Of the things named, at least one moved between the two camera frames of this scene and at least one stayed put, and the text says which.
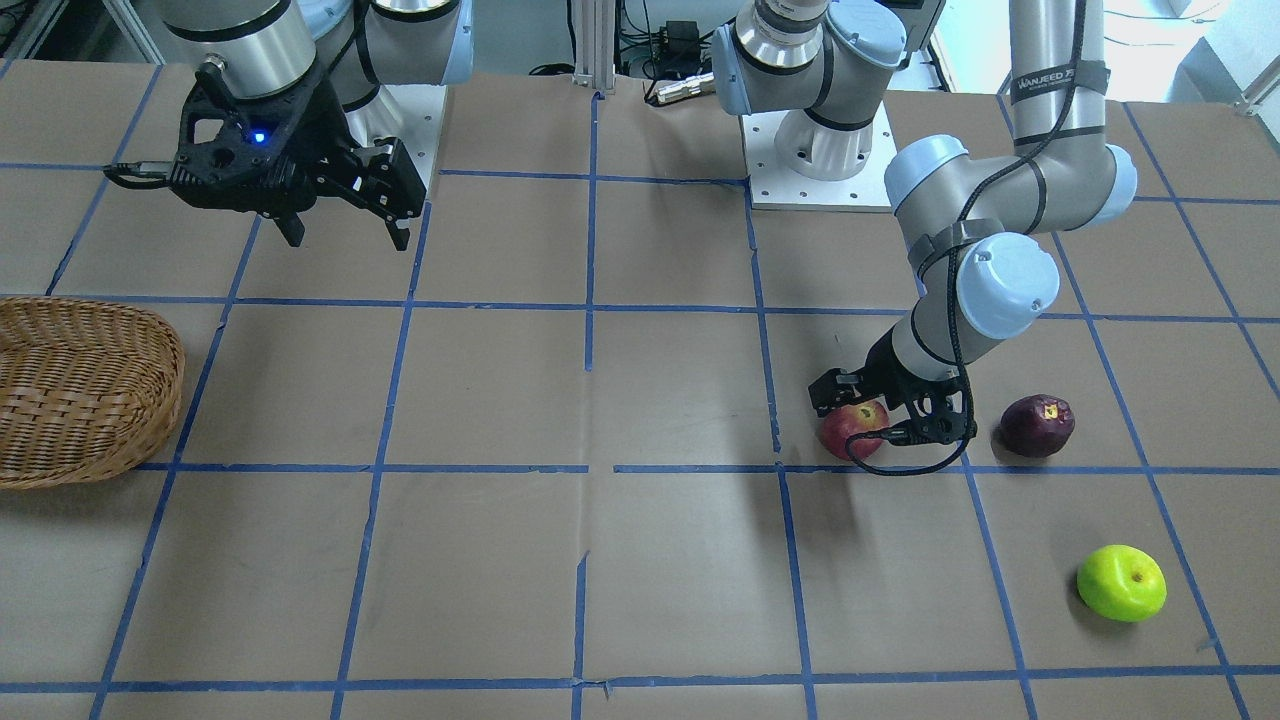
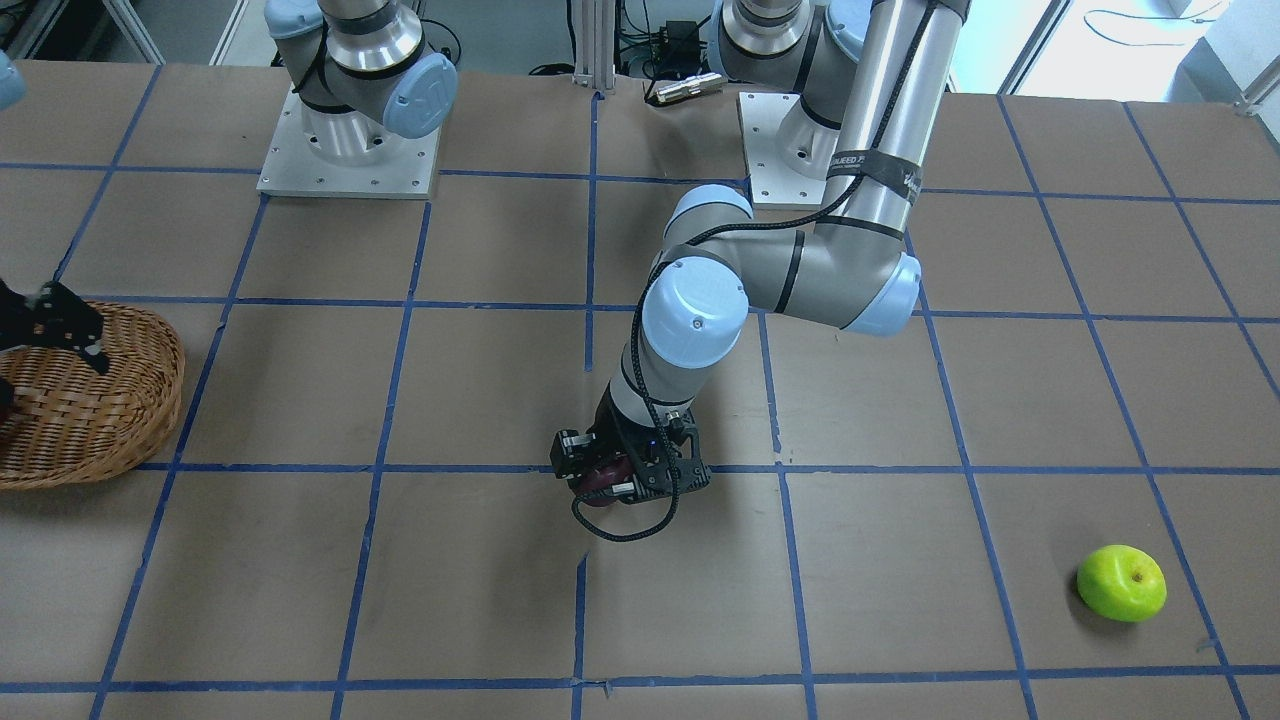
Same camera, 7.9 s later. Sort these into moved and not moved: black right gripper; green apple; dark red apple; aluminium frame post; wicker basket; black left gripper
Moved: black right gripper; dark red apple; black left gripper
Not moved: wicker basket; green apple; aluminium frame post
